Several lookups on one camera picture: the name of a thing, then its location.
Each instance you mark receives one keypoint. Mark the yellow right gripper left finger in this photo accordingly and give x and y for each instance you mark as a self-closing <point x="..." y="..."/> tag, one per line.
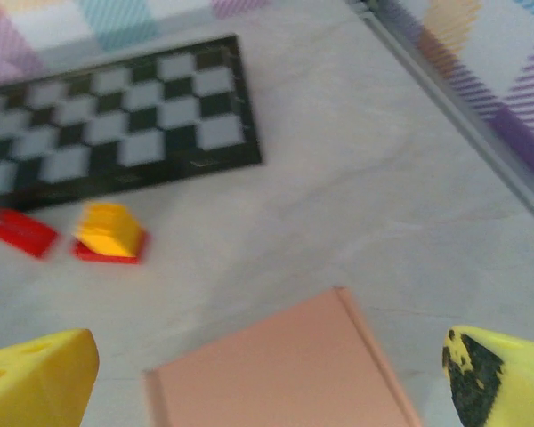
<point x="35" y="382"/>

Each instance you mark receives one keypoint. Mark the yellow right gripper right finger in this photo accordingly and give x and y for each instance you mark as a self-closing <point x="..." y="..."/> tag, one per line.
<point x="512" y="387"/>

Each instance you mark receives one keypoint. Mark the pink paper box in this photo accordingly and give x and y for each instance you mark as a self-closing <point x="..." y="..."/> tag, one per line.
<point x="285" y="373"/>

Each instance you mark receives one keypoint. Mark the small red toy brick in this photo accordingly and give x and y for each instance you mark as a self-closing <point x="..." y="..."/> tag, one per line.
<point x="111" y="259"/>

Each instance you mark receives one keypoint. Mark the yellow toy brick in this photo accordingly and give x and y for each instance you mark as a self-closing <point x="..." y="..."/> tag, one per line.
<point x="109" y="227"/>

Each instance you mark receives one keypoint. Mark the black white checkerboard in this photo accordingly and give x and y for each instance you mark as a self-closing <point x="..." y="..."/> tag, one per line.
<point x="115" y="124"/>

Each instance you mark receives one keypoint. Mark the aluminium side rail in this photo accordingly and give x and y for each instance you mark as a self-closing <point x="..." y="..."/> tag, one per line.
<point x="471" y="122"/>

